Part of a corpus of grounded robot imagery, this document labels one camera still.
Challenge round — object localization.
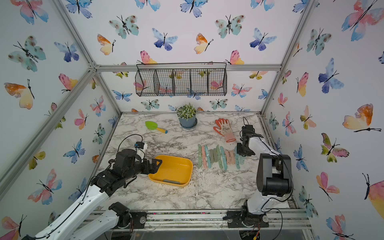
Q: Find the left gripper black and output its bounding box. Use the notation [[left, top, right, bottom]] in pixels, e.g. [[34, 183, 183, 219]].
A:
[[124, 156, 163, 182]]

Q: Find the pink sheathed fruit knife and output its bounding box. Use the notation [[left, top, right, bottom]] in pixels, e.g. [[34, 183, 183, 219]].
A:
[[202, 145, 208, 169]]

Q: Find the green sheathed fruit knife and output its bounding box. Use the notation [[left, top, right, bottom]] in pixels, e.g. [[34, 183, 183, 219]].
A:
[[198, 144, 203, 168]]

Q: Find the yellow plastic storage tray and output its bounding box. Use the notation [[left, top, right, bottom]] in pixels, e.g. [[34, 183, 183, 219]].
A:
[[149, 155, 193, 188]]

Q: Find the grey green folding knife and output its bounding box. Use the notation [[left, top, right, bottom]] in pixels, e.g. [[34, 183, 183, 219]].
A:
[[163, 180, 181, 185]]

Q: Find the teal ceramic sheathed knife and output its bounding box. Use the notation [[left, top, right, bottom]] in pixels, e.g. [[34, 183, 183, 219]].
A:
[[204, 146, 212, 169]]

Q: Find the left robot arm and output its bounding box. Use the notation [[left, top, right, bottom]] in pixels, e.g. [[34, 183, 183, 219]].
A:
[[23, 149, 163, 240]]

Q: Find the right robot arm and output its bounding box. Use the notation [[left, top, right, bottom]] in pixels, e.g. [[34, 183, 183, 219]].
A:
[[236, 124, 294, 227]]

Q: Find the sage green folding knife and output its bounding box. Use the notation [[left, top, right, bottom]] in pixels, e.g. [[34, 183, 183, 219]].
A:
[[209, 149, 215, 165]]

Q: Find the red and pink glove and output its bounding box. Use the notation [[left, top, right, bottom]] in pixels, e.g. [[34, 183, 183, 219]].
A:
[[213, 119, 236, 143]]

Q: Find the green toy garden trowel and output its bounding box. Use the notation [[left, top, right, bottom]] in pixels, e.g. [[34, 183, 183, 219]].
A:
[[145, 121, 168, 134]]

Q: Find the potted green plant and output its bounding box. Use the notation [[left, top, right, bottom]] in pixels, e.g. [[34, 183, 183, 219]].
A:
[[177, 103, 197, 129]]

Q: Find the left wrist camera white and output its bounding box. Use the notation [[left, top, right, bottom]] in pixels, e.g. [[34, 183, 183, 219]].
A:
[[134, 142, 148, 155]]

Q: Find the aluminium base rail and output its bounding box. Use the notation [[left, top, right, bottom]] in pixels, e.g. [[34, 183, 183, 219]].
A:
[[83, 208, 313, 232]]

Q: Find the black wire wall basket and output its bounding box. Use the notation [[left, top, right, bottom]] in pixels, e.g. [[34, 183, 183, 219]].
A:
[[134, 62, 228, 99]]

